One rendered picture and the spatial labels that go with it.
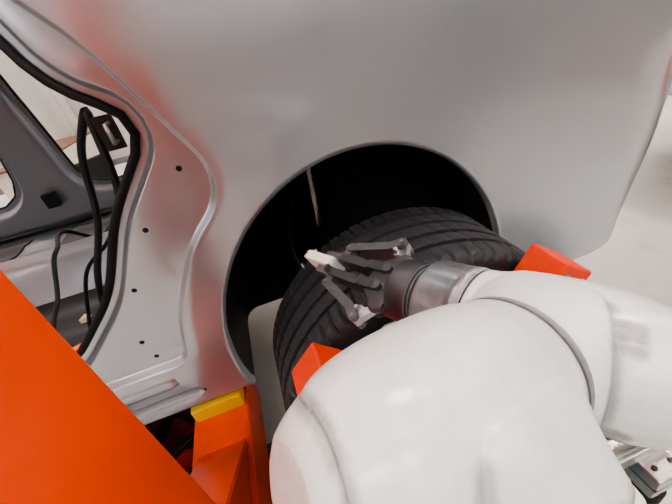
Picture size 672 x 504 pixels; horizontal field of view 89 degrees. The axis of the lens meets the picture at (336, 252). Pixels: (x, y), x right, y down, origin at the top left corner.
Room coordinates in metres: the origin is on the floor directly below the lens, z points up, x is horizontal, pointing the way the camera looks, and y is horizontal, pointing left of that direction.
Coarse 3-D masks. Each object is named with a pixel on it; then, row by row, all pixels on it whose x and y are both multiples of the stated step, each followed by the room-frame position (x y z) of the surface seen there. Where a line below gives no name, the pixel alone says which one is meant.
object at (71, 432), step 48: (0, 288) 0.25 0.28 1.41; (0, 336) 0.22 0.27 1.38; (48, 336) 0.25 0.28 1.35; (0, 384) 0.19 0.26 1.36; (48, 384) 0.22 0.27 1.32; (96, 384) 0.26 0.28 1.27; (0, 432) 0.16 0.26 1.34; (48, 432) 0.18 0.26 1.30; (96, 432) 0.21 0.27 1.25; (144, 432) 0.26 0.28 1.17; (0, 480) 0.14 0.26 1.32; (48, 480) 0.15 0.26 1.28; (96, 480) 0.18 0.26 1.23; (144, 480) 0.21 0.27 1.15; (192, 480) 0.26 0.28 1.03
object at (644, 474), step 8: (656, 456) 0.19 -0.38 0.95; (664, 456) 0.19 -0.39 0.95; (640, 464) 0.19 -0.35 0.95; (648, 464) 0.19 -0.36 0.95; (656, 464) 0.18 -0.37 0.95; (664, 464) 0.18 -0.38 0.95; (632, 472) 0.19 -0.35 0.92; (640, 472) 0.18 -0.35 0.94; (648, 472) 0.18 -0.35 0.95; (656, 472) 0.18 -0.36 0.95; (664, 472) 0.17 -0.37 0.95; (632, 480) 0.19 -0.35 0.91; (640, 480) 0.18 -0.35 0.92; (648, 480) 0.17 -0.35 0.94; (656, 480) 0.17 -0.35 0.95; (664, 480) 0.17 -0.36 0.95; (640, 488) 0.18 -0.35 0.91; (648, 488) 0.17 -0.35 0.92; (656, 488) 0.16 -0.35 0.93; (664, 488) 0.17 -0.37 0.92; (648, 496) 0.16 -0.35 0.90
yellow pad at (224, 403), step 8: (232, 392) 0.64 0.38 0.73; (240, 392) 0.64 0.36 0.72; (216, 400) 0.62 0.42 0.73; (224, 400) 0.62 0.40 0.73; (232, 400) 0.62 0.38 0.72; (240, 400) 0.62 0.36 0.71; (192, 408) 0.61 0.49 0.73; (200, 408) 0.61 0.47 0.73; (208, 408) 0.61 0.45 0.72; (216, 408) 0.61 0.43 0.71; (224, 408) 0.61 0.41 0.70; (232, 408) 0.62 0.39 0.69; (200, 416) 0.60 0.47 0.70; (208, 416) 0.60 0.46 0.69
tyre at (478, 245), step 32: (384, 224) 0.61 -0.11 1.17; (416, 224) 0.58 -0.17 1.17; (448, 224) 0.57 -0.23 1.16; (480, 224) 0.63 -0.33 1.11; (416, 256) 0.47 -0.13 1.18; (448, 256) 0.45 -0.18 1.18; (480, 256) 0.45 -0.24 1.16; (512, 256) 0.47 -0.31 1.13; (288, 288) 0.61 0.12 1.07; (320, 288) 0.51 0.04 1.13; (288, 320) 0.53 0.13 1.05; (320, 320) 0.44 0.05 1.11; (384, 320) 0.42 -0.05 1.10; (288, 352) 0.46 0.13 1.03; (288, 384) 0.42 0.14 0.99
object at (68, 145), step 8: (72, 136) 7.32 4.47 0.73; (88, 136) 7.19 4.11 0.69; (64, 144) 6.47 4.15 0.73; (72, 144) 6.43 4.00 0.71; (88, 144) 7.00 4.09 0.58; (64, 152) 6.03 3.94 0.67; (72, 152) 6.27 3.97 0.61; (88, 152) 6.82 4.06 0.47; (96, 152) 7.13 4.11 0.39; (72, 160) 6.11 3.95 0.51; (0, 176) 5.20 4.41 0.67; (8, 176) 5.21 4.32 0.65; (0, 184) 5.19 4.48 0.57; (8, 184) 5.20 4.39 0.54; (8, 192) 5.19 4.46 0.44
